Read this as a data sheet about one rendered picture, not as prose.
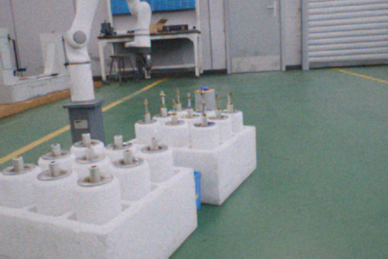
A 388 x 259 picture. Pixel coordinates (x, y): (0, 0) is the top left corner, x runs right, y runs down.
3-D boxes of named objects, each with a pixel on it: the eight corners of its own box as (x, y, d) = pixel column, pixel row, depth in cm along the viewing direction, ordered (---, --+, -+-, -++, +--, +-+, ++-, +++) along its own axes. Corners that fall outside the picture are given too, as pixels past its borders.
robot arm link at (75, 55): (62, 29, 162) (67, 67, 166) (66, 27, 154) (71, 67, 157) (83, 28, 167) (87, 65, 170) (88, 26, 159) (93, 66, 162)
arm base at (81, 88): (70, 103, 162) (65, 65, 159) (79, 100, 171) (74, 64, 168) (90, 102, 161) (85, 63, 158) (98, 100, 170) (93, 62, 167)
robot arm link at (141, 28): (153, 35, 171) (145, 36, 178) (152, 1, 169) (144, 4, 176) (140, 35, 167) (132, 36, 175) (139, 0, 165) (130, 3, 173)
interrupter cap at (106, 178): (69, 185, 76) (68, 183, 76) (93, 173, 83) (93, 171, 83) (97, 190, 73) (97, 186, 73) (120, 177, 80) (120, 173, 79)
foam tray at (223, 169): (124, 191, 137) (119, 144, 134) (176, 159, 171) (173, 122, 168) (219, 205, 119) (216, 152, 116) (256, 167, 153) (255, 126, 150)
